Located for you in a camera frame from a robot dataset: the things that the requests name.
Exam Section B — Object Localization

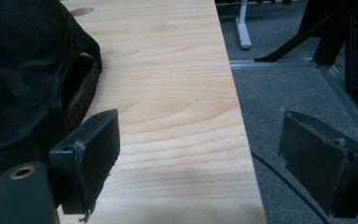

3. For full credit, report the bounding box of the aluminium floor rail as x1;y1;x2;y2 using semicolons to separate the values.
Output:
229;57;358;150

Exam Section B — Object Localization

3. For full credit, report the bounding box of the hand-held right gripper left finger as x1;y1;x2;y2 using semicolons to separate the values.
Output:
48;108;121;216

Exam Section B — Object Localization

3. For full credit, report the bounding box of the white table leg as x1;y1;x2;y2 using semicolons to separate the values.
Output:
235;0;253;50

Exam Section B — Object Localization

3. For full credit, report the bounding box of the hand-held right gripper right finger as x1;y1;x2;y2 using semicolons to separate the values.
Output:
278;109;358;219

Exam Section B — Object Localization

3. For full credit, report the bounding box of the black metal stand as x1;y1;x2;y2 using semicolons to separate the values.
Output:
254;0;358;107

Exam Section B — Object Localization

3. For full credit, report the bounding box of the black mesh cap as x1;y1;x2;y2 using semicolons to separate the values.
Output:
0;0;103;209

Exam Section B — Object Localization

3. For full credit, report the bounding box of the black cable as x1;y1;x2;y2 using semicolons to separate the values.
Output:
251;151;331;224

